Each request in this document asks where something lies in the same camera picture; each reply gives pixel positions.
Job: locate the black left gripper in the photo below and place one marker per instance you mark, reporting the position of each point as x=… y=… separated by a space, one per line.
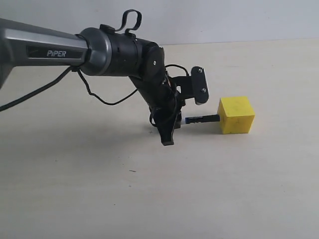
x=166 y=96

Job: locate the black and white marker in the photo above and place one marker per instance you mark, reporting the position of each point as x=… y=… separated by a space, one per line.
x=201 y=119

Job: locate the yellow foam cube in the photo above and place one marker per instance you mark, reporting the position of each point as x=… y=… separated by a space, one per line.
x=236 y=115

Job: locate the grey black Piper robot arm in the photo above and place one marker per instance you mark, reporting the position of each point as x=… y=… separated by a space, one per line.
x=97 y=52

